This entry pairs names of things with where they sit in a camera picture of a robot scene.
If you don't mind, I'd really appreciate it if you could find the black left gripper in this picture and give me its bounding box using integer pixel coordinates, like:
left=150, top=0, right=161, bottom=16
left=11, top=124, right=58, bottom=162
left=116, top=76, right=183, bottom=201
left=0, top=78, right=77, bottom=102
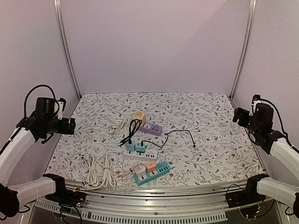
left=46, top=116, right=76, bottom=134

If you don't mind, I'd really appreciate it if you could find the white power strip cable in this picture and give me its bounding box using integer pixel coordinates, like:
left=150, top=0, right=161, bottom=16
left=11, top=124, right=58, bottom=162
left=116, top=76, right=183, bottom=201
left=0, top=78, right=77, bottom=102
left=83, top=154, right=103, bottom=189

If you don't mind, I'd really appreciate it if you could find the white teal strip cable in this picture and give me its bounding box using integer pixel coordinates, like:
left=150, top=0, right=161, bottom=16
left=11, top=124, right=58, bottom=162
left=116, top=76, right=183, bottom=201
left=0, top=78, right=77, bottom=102
left=98, top=154, right=137, bottom=189

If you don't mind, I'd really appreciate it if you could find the light blue charger plug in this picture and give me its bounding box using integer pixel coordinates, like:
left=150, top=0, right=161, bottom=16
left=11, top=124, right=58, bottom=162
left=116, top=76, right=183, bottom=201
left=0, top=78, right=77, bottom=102
left=125, top=142, right=135, bottom=154

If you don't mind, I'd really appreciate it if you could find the black usb cable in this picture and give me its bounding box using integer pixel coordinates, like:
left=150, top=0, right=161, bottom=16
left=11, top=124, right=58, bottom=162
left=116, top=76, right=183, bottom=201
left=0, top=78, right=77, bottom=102
left=119, top=119, right=142, bottom=147

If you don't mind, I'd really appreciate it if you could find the beige cube socket adapter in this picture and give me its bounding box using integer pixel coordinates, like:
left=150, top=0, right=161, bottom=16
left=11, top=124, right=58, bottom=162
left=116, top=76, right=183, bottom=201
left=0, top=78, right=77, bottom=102
left=132, top=112, right=146, bottom=124

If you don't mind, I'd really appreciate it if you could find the black charger cable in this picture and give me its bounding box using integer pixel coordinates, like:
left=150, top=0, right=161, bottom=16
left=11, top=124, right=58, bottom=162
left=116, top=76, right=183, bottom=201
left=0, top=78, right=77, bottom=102
left=140, top=130, right=197, bottom=149

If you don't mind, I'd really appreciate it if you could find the teal charger plug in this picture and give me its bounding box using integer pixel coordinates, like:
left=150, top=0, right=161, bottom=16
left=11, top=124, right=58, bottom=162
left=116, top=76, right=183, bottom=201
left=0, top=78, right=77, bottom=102
left=135, top=143, right=146, bottom=153

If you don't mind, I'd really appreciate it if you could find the pink cable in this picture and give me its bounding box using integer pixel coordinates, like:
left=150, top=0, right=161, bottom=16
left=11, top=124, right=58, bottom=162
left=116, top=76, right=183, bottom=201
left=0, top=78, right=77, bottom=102
left=119, top=163, right=142, bottom=180

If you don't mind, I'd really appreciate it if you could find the purple power strip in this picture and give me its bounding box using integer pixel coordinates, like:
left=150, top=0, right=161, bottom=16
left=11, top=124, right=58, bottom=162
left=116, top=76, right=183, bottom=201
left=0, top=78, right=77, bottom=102
left=138, top=123, right=163, bottom=136

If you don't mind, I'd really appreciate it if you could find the white charger adapter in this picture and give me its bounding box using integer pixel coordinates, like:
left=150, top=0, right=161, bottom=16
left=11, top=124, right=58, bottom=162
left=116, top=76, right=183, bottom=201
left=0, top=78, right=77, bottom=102
left=135, top=166, right=146, bottom=179

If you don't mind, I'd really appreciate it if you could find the white power strip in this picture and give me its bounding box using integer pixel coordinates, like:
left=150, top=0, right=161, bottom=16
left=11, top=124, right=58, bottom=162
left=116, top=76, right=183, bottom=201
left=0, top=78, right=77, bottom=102
left=123, top=149, right=157, bottom=162

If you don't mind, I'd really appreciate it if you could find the teal power strip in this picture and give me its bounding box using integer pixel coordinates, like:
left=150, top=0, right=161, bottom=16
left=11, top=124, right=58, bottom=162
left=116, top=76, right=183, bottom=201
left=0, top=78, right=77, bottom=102
left=134, top=161, right=170, bottom=186

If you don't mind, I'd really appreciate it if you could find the pink charger plug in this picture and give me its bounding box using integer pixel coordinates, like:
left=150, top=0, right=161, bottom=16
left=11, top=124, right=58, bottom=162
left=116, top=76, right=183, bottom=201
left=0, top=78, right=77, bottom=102
left=145, top=161, right=157, bottom=173

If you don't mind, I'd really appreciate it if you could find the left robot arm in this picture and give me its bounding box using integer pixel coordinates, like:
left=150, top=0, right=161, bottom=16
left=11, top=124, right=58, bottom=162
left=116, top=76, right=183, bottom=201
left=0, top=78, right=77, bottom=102
left=0, top=95, right=76, bottom=218

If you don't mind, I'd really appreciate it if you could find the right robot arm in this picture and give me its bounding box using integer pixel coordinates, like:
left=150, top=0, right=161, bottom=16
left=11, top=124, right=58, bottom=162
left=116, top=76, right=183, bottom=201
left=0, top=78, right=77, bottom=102
left=233, top=100, right=299, bottom=217

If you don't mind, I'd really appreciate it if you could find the floral table mat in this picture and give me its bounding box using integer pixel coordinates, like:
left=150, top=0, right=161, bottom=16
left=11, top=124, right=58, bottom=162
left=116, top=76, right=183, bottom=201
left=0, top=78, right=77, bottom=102
left=46, top=93, right=263, bottom=188

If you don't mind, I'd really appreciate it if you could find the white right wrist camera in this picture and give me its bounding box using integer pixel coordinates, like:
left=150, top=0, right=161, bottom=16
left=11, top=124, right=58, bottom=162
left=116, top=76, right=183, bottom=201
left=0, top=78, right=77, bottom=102
left=249, top=94, right=262, bottom=116

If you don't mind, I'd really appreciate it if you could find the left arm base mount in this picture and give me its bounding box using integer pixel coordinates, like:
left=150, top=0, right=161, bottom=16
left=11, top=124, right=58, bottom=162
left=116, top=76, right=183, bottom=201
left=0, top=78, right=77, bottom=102
left=45, top=188, right=86, bottom=208

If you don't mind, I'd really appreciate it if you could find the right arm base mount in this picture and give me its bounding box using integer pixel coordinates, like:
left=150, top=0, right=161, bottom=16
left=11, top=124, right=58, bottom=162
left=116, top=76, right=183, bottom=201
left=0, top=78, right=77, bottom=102
left=225, top=184, right=266, bottom=220

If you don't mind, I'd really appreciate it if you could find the aluminium front rail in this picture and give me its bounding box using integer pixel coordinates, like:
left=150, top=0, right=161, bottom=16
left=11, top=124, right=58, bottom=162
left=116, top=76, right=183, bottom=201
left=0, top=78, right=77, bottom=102
left=20, top=179, right=292, bottom=224

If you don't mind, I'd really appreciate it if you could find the right aluminium frame post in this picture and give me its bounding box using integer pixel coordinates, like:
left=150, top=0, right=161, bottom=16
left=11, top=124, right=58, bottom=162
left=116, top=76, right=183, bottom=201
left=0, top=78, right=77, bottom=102
left=229, top=0, right=257, bottom=101

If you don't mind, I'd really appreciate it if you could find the aluminium frame post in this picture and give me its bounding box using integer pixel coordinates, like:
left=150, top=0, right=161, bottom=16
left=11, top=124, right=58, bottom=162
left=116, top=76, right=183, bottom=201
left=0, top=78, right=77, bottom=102
left=53, top=0, right=82, bottom=100
left=229, top=0, right=257, bottom=101

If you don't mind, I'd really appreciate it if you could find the left aluminium frame post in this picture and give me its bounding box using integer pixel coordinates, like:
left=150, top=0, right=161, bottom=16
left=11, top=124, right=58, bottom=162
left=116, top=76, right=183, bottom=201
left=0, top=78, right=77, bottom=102
left=53, top=0, right=82, bottom=100

